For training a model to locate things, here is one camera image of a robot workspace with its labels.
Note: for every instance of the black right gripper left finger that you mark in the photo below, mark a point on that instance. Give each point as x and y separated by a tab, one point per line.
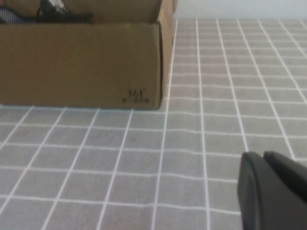
259	203

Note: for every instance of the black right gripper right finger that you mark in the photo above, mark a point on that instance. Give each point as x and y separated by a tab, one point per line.
290	175

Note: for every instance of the black knit sneaker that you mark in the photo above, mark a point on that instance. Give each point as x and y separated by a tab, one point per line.
67	15

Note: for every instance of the brown cardboard shoe box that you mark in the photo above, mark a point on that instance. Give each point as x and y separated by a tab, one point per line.
84	64

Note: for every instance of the grey white-grid tablecloth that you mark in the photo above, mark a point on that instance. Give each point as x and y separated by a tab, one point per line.
168	155

